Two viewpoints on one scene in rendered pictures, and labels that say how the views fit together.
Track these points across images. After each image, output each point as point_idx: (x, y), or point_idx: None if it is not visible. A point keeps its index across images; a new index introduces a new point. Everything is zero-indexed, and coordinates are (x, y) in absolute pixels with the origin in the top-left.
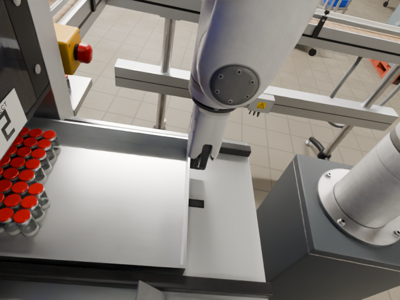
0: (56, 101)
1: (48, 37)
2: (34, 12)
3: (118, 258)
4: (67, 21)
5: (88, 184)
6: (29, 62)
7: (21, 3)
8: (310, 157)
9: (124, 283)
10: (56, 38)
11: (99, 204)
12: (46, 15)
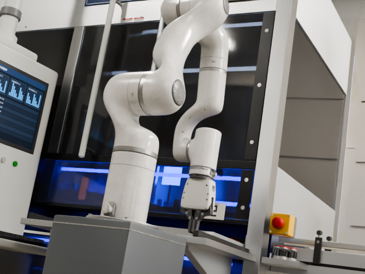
0: (247, 232)
1: (259, 201)
2: (255, 188)
3: None
4: (360, 254)
5: None
6: (240, 201)
7: (248, 182)
8: (178, 235)
9: None
10: (265, 207)
11: None
12: (262, 193)
